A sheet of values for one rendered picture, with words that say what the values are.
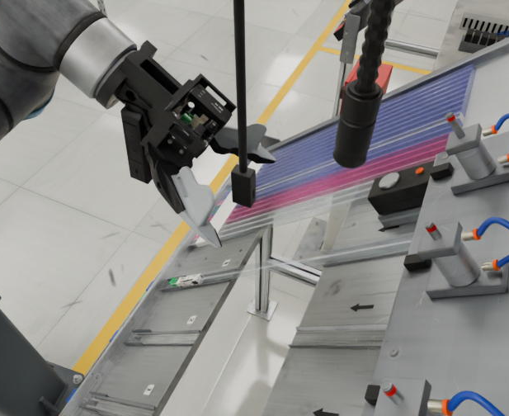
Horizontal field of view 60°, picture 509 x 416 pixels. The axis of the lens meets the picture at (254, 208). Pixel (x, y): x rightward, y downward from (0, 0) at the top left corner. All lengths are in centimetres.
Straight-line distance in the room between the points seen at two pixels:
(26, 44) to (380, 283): 43
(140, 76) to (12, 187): 181
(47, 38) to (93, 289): 134
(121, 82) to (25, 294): 143
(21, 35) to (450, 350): 46
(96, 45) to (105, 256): 140
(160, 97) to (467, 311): 33
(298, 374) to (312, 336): 4
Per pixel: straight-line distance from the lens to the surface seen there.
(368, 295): 47
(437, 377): 30
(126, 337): 79
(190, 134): 44
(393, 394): 24
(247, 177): 43
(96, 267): 181
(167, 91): 46
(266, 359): 153
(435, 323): 32
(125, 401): 67
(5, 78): 55
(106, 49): 48
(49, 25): 49
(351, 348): 44
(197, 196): 46
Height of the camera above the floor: 142
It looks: 49 degrees down
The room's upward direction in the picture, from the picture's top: straight up
